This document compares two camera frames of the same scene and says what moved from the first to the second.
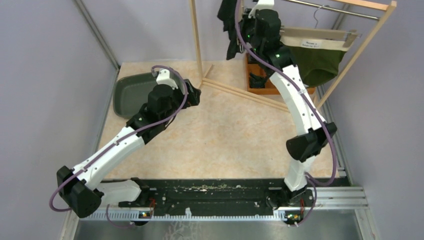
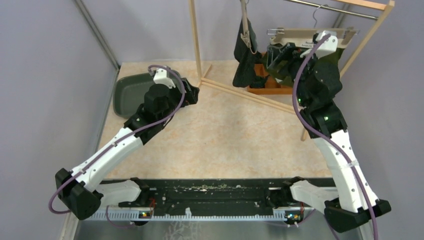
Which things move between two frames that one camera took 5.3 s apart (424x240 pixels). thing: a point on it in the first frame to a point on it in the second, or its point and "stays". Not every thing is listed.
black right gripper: [244, 22] to [292, 54]
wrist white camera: [261, 4] to [329, 45]
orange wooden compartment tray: [270, 87] stays
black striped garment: [226, 12] to [247, 58]
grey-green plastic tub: [131, 93] stays
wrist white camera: [163, 78] stays
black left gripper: [193, 97] stays
